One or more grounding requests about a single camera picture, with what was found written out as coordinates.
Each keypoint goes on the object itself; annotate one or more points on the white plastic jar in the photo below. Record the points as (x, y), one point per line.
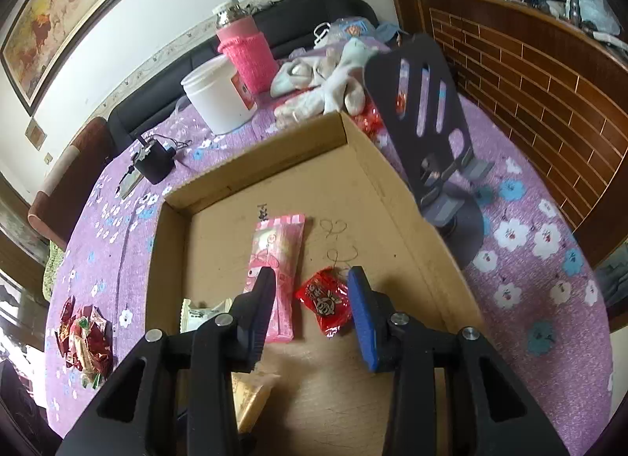
(216, 98)

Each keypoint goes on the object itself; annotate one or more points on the small red snack packet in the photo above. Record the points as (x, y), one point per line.
(324, 301)

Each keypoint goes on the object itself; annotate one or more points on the white snack packet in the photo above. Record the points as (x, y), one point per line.
(198, 313)

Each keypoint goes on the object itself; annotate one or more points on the pinkish white sock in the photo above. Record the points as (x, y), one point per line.
(299, 110)

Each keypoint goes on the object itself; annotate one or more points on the framed horse painting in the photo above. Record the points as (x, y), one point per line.
(64, 9)

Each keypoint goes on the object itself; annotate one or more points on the purple floral tablecloth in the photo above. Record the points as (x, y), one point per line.
(515, 289)

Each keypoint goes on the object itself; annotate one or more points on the green patterned cloth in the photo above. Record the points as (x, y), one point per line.
(53, 272)

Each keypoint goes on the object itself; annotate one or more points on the yellow snack packet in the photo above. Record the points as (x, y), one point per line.
(255, 397)

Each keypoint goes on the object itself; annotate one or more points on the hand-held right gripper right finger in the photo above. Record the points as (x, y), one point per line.
(363, 318)

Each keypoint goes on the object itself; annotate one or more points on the red candy packets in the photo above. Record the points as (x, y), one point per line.
(370, 125)

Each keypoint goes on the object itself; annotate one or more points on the blue cartoon print pack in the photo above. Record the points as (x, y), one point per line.
(353, 28)

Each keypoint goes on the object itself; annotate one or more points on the brown armchair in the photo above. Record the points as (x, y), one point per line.
(64, 181)

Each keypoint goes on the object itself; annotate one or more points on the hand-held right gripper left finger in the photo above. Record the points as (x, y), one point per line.
(255, 323)

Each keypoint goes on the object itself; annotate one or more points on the blue cloth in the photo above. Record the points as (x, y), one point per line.
(387, 31)

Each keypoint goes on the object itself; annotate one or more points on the shallow cardboard box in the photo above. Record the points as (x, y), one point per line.
(319, 397)

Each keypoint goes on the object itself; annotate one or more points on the black tablet stand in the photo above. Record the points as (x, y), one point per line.
(392, 107)

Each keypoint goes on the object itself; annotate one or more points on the wooden brick-pattern cabinet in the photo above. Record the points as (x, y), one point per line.
(539, 93)

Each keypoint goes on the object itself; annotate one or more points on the pile of mixed snack packets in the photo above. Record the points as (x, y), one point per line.
(83, 338)

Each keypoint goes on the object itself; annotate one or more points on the small framed wall plaque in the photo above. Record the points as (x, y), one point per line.
(35, 134)

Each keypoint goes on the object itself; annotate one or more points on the bottle with pink knitted sleeve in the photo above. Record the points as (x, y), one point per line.
(245, 58)

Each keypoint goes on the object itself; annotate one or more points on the wooden glass panel door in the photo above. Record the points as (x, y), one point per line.
(19, 260)

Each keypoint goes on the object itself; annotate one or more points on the black cylindrical motor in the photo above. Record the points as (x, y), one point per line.
(154, 166)

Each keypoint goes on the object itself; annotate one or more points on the pink snack packet checked end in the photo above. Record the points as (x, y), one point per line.
(279, 250)

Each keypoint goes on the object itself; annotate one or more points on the black leather sofa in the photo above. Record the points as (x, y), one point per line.
(304, 14)

